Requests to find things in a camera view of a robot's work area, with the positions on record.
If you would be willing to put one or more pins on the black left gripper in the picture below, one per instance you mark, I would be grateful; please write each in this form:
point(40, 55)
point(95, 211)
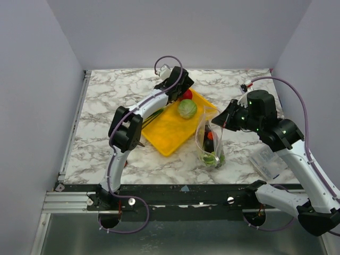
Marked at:
point(185, 84)

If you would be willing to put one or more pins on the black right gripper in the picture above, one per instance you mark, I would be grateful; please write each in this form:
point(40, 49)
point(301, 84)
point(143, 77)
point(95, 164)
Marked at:
point(230, 117)

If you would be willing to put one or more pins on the red tomato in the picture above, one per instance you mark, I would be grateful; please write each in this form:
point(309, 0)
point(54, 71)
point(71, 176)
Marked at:
point(187, 95)

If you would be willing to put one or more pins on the orange carrot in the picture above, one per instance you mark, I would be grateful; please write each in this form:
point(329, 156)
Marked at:
point(210, 135)

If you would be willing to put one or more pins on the clear pink-dotted zip bag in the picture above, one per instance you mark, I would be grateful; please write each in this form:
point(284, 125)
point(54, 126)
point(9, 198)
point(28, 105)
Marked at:
point(206, 119)

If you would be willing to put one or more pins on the dark purple round fruit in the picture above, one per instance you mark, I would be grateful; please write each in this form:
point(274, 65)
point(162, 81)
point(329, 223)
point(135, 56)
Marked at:
point(208, 145)

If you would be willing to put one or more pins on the green celery stalk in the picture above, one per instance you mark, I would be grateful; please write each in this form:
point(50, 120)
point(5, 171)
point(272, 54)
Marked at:
point(211, 160)

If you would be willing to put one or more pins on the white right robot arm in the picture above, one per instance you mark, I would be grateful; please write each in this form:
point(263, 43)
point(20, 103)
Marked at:
point(317, 213)

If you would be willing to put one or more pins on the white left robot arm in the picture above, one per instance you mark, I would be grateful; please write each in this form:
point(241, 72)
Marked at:
point(126, 128)

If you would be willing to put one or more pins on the green cabbage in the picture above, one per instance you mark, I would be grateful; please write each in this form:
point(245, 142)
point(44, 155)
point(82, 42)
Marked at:
point(187, 108)

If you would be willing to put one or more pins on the green chive bundle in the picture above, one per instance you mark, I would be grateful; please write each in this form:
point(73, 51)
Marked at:
point(152, 117)

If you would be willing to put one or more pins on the yellow plastic tray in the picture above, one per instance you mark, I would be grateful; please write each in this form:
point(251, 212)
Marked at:
point(169, 131)

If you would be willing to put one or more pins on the clear plastic packet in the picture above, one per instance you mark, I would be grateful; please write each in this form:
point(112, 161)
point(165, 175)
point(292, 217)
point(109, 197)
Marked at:
point(268, 164)

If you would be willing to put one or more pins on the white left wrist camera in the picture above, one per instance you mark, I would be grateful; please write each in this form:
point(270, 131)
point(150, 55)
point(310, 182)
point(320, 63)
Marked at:
point(164, 72)

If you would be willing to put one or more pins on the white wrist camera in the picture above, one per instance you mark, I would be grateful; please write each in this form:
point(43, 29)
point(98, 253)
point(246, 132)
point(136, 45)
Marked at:
point(164, 72)
point(245, 87)

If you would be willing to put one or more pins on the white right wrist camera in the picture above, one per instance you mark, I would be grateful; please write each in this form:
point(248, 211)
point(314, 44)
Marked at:
point(245, 87)

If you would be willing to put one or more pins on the black metal base rail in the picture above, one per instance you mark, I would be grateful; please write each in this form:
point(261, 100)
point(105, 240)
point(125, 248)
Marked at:
point(180, 202)

